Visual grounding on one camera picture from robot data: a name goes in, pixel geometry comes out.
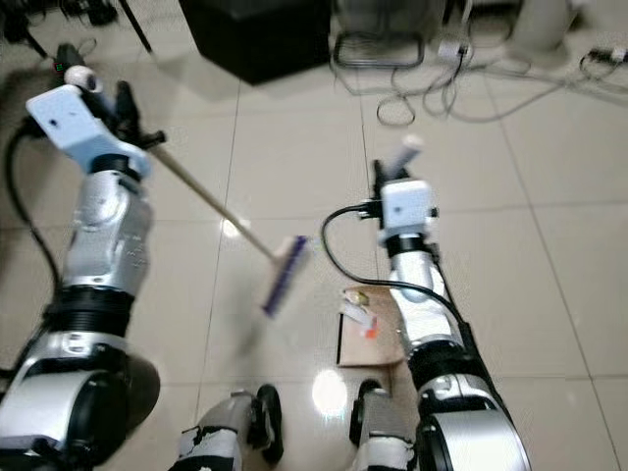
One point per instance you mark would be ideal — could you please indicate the wooden broom with purple bristles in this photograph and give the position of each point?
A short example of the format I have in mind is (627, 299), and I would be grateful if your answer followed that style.
(285, 277)

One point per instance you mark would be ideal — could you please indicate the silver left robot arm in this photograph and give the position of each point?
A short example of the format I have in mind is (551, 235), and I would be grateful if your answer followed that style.
(103, 245)

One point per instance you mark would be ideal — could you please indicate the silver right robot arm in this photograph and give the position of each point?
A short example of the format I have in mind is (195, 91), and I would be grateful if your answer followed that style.
(442, 334)

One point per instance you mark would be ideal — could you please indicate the small black charger box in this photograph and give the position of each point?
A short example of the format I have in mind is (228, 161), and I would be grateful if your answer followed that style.
(67, 57)

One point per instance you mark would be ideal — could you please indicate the black tripod leg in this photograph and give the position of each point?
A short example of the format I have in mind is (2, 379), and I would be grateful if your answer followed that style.
(135, 25)

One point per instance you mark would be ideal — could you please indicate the black equipment pile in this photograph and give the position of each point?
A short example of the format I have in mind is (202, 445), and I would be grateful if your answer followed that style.
(49, 12)

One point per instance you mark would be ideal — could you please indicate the white paper scrap with orange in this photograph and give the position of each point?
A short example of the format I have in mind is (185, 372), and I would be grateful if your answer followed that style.
(361, 316)

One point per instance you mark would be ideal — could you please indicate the black box cabinet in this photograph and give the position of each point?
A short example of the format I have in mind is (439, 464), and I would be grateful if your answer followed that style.
(255, 39)

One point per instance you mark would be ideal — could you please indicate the white power adapter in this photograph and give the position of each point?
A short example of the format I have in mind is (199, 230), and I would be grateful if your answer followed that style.
(453, 49)

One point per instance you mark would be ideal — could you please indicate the white round bin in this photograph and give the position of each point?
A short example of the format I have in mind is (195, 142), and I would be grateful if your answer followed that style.
(549, 22)

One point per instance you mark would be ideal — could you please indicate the robot right leg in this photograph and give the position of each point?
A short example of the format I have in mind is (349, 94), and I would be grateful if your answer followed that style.
(383, 437)

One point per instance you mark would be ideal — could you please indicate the robot leg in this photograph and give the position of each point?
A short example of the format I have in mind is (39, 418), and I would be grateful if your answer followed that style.
(235, 432)
(383, 437)

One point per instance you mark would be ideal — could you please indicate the robot left leg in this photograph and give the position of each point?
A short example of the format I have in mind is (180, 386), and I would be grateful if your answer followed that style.
(235, 432)

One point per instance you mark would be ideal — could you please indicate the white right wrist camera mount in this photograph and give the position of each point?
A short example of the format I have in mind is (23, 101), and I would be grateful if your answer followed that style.
(410, 208)

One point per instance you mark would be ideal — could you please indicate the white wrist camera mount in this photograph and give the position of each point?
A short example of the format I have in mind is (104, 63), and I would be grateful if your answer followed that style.
(74, 123)
(410, 208)

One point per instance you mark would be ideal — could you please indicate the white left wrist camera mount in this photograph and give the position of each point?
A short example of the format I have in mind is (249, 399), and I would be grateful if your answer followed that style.
(74, 123)

